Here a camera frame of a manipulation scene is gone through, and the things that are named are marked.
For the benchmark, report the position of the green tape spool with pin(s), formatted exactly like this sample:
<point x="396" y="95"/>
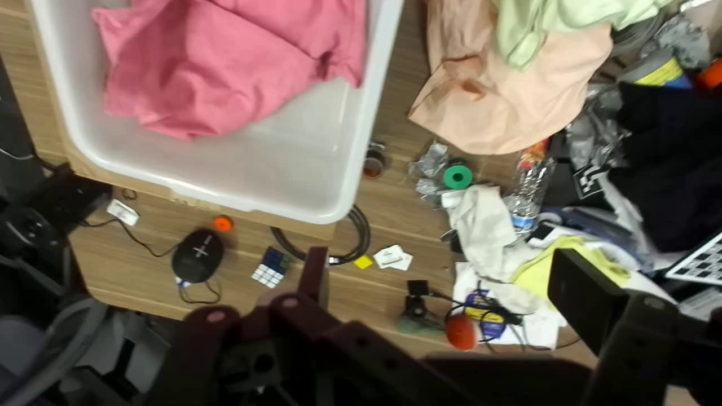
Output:
<point x="456" y="176"/>

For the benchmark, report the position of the black cloth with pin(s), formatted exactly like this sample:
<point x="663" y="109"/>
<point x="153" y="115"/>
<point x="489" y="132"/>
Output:
<point x="673" y="167"/>

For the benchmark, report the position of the peach cloth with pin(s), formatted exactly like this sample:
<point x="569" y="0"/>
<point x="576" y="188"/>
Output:
<point x="486" y="106"/>

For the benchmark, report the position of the orange ball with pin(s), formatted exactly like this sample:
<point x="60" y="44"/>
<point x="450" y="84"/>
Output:
<point x="712" y="77"/>

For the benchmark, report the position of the plastic water bottle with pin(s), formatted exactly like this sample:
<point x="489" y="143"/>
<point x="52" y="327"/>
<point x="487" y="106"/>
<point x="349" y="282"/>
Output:
<point x="531" y="182"/>

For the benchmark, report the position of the pink cloth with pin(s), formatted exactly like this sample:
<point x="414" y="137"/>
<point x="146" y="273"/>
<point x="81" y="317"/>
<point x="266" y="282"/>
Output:
<point x="195" y="69"/>

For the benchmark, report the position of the rubiks cube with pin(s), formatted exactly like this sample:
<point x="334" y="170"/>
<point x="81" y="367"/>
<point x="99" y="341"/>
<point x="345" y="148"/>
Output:
<point x="271" y="270"/>

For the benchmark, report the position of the yellow cloth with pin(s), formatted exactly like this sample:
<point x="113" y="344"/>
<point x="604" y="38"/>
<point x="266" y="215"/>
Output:
<point x="571" y="270"/>

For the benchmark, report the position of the white rag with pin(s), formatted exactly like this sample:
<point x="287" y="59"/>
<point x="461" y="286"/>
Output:
<point x="486" y="235"/>

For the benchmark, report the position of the white plastic bin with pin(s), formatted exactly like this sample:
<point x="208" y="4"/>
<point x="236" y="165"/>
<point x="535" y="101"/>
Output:
<point x="298" y="164"/>

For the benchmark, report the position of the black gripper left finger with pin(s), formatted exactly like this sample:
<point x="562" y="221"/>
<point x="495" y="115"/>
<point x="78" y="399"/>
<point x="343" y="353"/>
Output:
<point x="315" y="276"/>

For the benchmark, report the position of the light green cloth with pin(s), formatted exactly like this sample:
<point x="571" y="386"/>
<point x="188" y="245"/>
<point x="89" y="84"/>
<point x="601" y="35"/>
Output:
<point x="522" y="25"/>

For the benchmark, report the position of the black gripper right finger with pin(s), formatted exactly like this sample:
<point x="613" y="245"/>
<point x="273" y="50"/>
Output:
<point x="588" y="298"/>

